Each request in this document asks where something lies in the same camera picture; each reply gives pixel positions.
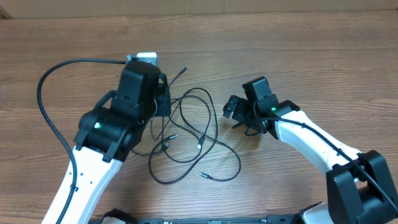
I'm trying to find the thin black USB cable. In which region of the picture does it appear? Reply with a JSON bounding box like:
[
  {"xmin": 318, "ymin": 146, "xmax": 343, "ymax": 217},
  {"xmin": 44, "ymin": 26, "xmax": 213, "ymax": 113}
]
[{"xmin": 147, "ymin": 66, "xmax": 243, "ymax": 185}]

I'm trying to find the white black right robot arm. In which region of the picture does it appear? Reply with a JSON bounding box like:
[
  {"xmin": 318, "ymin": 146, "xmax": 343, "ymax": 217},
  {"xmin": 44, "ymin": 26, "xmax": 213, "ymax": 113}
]
[{"xmin": 223, "ymin": 95, "xmax": 397, "ymax": 223}]

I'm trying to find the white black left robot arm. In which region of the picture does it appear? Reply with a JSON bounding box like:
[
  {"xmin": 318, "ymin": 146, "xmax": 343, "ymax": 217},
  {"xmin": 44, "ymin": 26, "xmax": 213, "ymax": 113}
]
[{"xmin": 37, "ymin": 60, "xmax": 167, "ymax": 223}]

